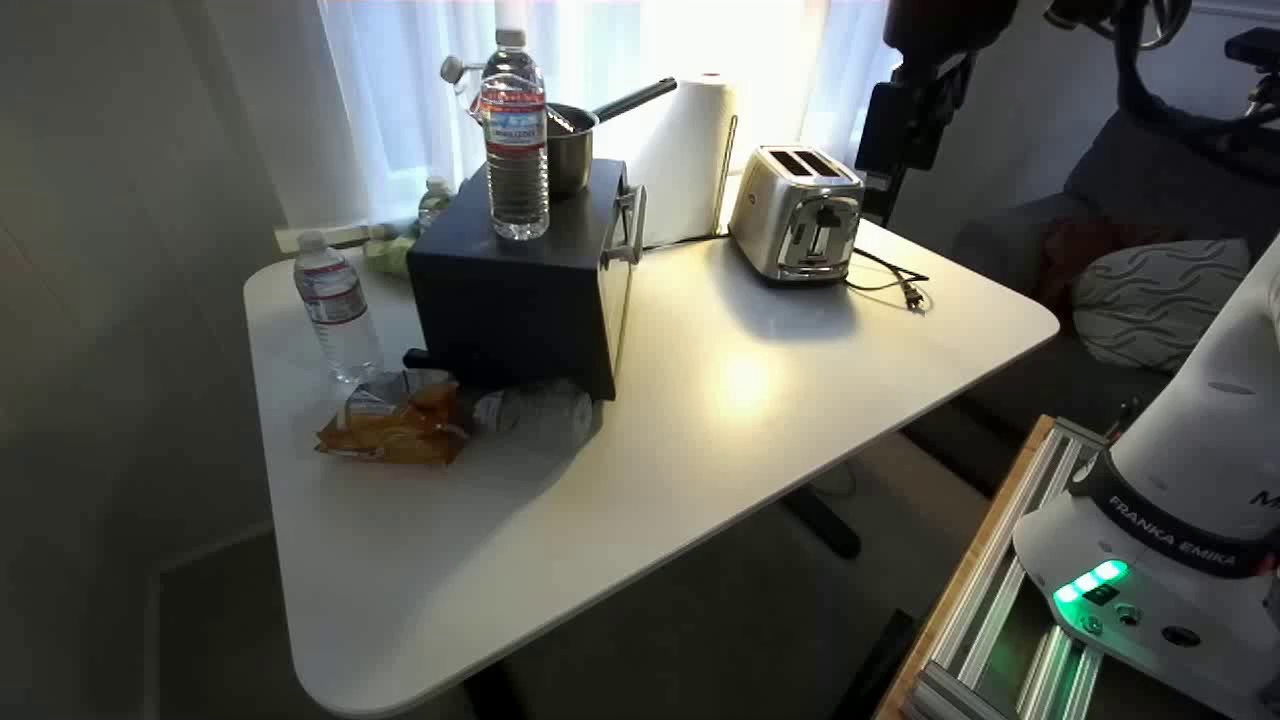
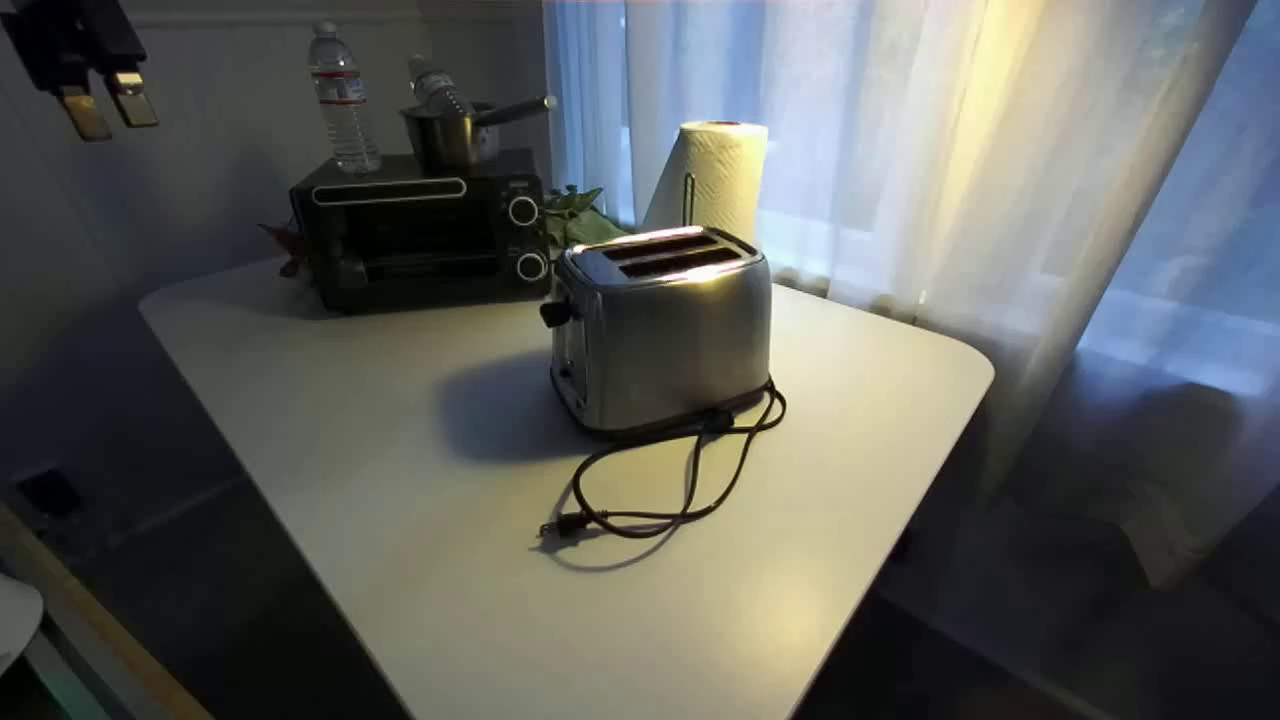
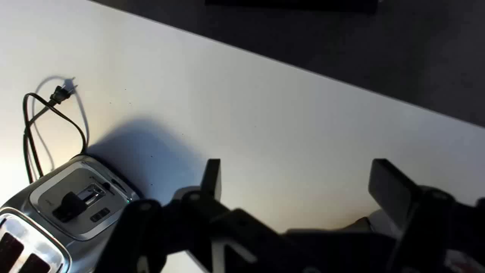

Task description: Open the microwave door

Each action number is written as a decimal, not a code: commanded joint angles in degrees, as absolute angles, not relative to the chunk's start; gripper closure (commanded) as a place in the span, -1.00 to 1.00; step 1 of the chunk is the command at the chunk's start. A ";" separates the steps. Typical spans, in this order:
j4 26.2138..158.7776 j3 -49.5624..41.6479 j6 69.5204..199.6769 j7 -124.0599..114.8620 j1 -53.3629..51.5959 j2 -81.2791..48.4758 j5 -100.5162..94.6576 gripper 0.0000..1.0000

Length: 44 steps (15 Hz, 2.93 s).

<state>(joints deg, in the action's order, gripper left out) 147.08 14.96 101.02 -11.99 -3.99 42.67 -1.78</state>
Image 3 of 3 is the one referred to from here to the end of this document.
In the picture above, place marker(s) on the silver two-slot toaster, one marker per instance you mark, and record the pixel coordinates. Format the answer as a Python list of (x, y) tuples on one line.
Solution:
[(66, 218)]

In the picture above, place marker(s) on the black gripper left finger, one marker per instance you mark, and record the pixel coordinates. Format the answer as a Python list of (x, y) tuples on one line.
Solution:
[(213, 222)]

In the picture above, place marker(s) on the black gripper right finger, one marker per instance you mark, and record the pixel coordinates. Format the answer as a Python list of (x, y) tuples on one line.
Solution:
[(404, 203)]

